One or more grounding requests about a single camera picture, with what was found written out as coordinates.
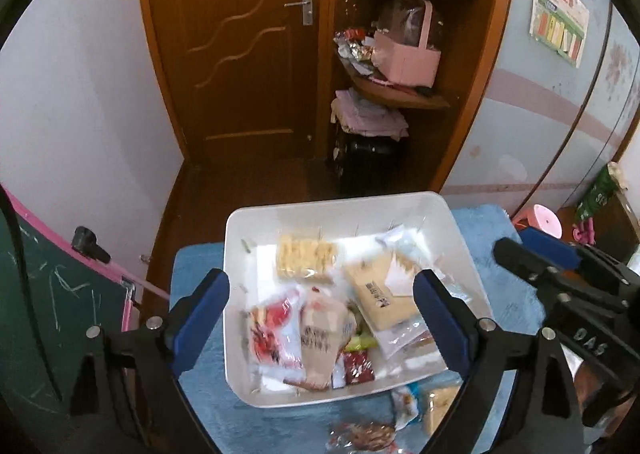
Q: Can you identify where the peanut candy clear packet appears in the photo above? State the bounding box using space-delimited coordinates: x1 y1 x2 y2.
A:
423 385 460 436

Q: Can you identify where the blue white candy packet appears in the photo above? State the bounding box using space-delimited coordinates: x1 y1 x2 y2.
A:
392 384 421 431

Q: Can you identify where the red white snack packet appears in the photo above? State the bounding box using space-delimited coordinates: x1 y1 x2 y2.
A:
246 288 306 382

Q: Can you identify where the dark red jujube packet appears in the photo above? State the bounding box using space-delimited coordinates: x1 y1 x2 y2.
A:
343 350 375 385

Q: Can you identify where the green snack packet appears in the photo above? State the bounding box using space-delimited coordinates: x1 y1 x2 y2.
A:
344 301 378 352

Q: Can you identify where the nut candy clear wrapper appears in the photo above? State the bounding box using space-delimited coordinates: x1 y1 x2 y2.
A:
326 422 396 453

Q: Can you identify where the large clear cracker bag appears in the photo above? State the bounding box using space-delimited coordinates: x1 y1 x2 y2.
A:
344 226 435 359

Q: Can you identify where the yellow rice cracker packet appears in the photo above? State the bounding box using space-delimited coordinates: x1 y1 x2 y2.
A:
276 234 338 282

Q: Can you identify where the pink toy on floor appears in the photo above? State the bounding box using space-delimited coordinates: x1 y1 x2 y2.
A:
572 218 596 246

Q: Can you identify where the pink plastic stool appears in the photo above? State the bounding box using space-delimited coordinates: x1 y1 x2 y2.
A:
511 204 563 238

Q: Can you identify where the blue towel table cover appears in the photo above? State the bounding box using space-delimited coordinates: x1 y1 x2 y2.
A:
170 205 544 453

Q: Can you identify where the white plastic storage bin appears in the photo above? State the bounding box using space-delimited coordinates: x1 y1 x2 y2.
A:
222 192 492 408

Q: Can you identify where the folded pink clothes stack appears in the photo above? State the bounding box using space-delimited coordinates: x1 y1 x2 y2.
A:
331 88 409 141

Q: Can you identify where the pink basket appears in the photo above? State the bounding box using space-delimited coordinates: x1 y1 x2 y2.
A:
371 0 442 88

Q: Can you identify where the wooden corner shelf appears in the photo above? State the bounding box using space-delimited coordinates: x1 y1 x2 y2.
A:
321 0 510 196

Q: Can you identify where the brown wooden door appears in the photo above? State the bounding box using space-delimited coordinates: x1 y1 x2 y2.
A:
141 0 319 166

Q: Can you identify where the green bag by wall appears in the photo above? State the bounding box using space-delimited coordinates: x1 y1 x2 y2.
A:
576 162 628 222

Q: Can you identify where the green chalkboard pink frame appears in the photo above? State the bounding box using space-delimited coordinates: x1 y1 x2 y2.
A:
1 192 168 415

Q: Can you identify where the colourful wall poster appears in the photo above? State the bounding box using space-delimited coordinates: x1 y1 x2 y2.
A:
529 0 589 68

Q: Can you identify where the silver door handle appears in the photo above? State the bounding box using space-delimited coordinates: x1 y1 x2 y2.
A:
283 0 314 26

